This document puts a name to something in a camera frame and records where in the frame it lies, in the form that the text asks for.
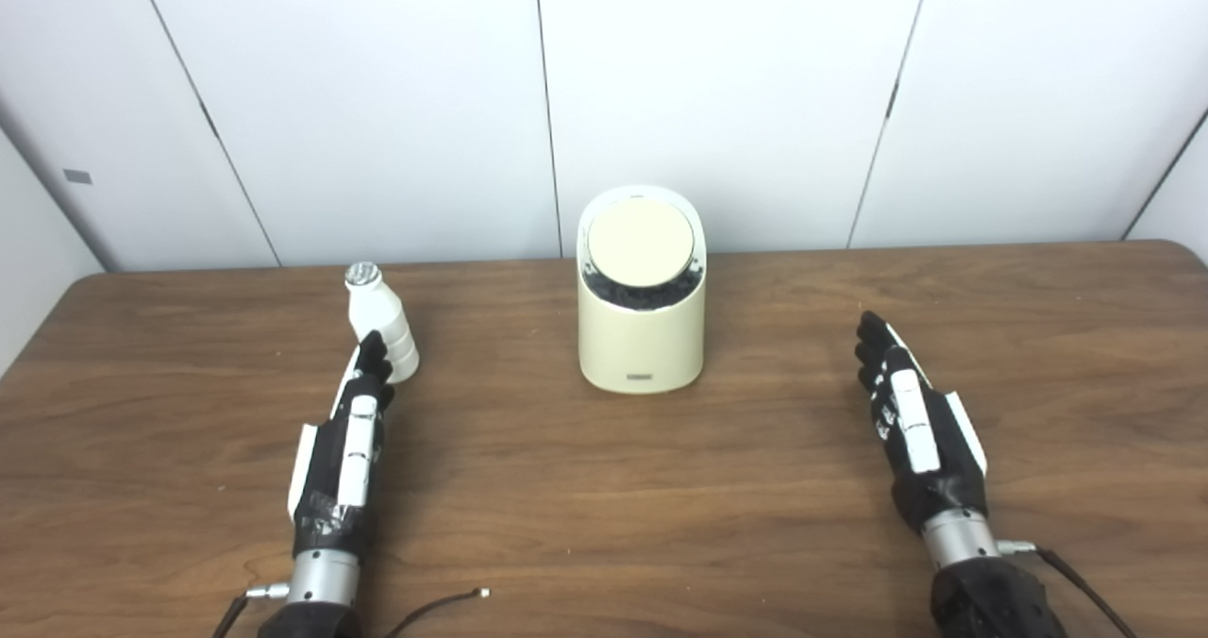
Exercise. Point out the black bin liner bag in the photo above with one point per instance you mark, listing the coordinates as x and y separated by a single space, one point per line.
642 295

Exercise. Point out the small white plastic bottle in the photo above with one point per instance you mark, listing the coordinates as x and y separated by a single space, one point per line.
377 315

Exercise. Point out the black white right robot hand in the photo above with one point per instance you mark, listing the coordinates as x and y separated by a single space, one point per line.
930 468

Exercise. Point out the small grey wall sticker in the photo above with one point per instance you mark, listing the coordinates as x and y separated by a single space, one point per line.
77 176

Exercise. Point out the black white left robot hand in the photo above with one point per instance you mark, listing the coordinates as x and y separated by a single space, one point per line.
330 468

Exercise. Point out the cream round bin lid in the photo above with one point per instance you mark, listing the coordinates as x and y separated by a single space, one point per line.
642 242

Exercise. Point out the cream-colored round bin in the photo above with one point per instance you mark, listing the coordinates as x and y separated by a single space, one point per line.
642 345

